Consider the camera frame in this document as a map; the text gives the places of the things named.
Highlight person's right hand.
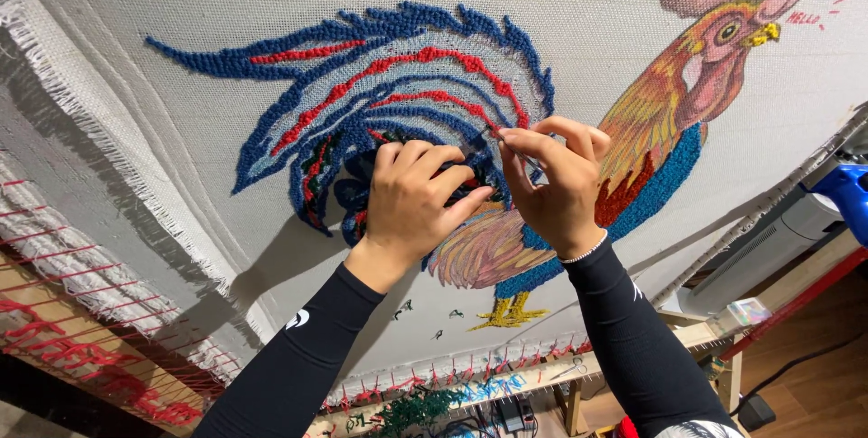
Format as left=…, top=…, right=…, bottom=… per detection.
left=498, top=117, right=612, bottom=260

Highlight person's left hand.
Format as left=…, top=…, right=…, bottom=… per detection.
left=346, top=140, right=496, bottom=271

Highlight thin metal needle tool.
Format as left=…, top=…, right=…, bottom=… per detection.
left=490, top=127, right=545, bottom=176

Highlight small metal scissors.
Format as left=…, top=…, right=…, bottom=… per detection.
left=552, top=356, right=589, bottom=380

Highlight blue yarn scraps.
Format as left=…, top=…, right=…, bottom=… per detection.
left=461, top=373, right=528, bottom=403

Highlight pile of green yarn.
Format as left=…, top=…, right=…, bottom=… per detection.
left=369, top=387, right=470, bottom=436

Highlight white floor appliance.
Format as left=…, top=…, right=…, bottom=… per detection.
left=678, top=193, right=843, bottom=317

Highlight clear plastic box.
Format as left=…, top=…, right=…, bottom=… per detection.
left=708, top=296, right=773, bottom=338

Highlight black power adapter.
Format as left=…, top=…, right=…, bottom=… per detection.
left=495, top=397, right=537, bottom=434

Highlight red metal bar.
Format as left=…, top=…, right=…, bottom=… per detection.
left=719, top=244, right=868, bottom=362

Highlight white patterned shirt sleeve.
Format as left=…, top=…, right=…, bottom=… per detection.
left=653, top=419, right=745, bottom=438

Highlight blue tufting gun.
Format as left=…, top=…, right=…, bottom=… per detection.
left=799, top=145, right=868, bottom=250

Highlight black foot pedal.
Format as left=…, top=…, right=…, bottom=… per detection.
left=737, top=393, right=778, bottom=433

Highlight white tufting cloth with rooster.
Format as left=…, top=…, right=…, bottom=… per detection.
left=0, top=0, right=868, bottom=419

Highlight red yarn lacing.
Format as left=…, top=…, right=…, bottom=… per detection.
left=0, top=179, right=228, bottom=427

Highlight white beaded bracelet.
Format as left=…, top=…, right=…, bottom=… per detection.
left=559, top=229, right=610, bottom=264

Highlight wooden tufting frame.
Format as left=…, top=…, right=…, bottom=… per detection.
left=0, top=102, right=868, bottom=438

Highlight black cable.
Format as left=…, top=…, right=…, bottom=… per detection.
left=728, top=328, right=868, bottom=419

